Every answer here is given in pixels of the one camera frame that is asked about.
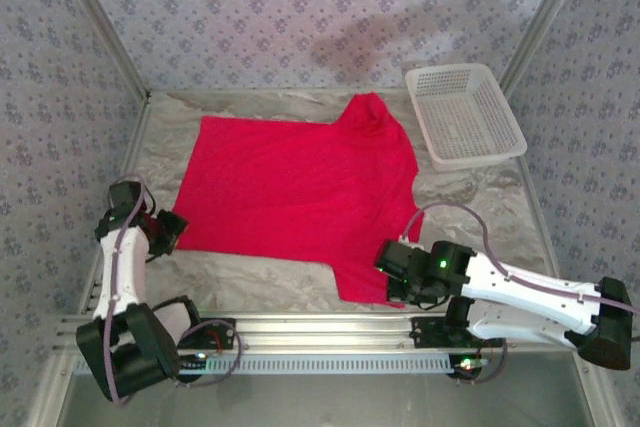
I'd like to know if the red t-shirt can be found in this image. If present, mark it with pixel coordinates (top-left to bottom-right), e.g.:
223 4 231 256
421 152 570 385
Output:
172 91 426 309

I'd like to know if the right black controller board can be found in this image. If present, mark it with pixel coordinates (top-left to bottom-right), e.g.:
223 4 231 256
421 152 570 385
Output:
447 354 489 382

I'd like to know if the black controller board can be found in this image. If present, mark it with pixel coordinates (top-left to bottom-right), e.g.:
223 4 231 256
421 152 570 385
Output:
174 354 210 382
447 354 489 382

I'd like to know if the left black controller board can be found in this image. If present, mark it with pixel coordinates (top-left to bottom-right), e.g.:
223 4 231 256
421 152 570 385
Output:
174 354 210 382

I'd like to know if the white perforated plastic basket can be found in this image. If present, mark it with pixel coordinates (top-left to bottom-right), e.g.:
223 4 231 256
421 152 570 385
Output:
403 62 529 172

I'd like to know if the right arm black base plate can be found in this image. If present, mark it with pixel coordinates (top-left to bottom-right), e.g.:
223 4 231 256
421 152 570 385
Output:
412 315 504 350

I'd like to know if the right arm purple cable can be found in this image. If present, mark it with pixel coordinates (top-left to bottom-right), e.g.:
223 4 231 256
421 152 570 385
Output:
402 201 639 387

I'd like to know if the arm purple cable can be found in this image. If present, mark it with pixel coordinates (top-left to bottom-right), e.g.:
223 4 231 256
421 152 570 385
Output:
102 175 244 406
402 201 639 387

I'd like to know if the aluminium table side rail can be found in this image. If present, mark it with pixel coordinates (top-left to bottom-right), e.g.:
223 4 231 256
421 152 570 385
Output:
89 91 154 298
514 155 572 313

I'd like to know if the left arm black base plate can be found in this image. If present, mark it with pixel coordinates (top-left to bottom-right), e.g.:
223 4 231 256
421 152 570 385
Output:
189 316 237 350

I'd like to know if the aluminium mounting rail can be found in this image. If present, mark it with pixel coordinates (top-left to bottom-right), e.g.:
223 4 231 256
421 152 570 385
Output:
49 311 599 351

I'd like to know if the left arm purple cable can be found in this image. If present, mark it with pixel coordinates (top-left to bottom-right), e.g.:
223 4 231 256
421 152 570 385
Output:
102 175 244 406

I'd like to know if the grey slotted cable duct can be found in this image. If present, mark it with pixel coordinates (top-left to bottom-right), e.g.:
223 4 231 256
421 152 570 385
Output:
73 352 464 376

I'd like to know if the aluminium frame post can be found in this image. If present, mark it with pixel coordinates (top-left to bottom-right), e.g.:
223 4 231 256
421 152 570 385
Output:
498 0 600 96
49 0 154 101

